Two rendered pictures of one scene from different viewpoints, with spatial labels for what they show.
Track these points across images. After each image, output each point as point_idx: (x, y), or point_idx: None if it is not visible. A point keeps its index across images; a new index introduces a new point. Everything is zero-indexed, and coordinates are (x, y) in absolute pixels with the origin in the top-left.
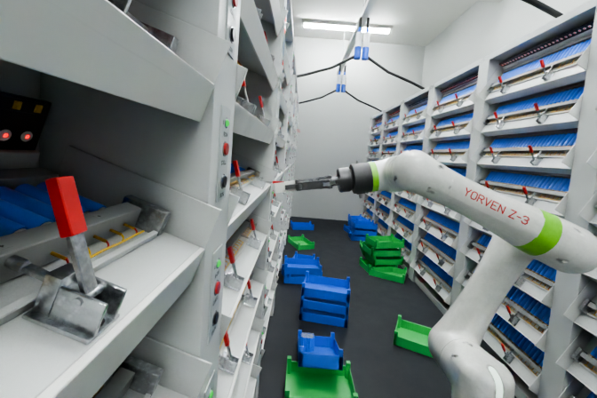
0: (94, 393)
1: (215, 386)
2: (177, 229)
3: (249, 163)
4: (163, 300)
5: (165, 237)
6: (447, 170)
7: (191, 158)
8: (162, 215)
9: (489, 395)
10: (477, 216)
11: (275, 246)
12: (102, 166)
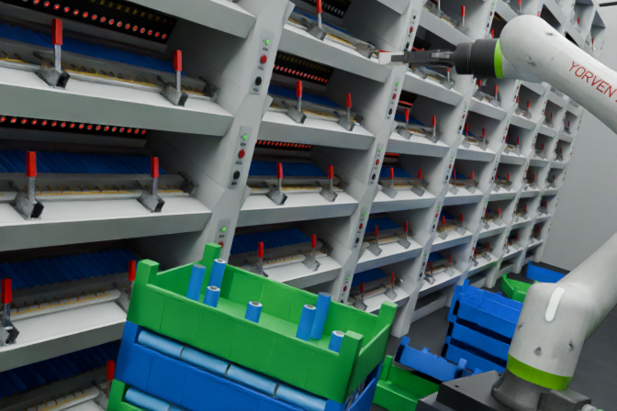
0: (196, 21)
1: (252, 147)
2: (244, 3)
3: (371, 38)
4: (226, 16)
5: (237, 5)
6: (557, 39)
7: None
8: None
9: (541, 307)
10: (584, 100)
11: (427, 220)
12: None
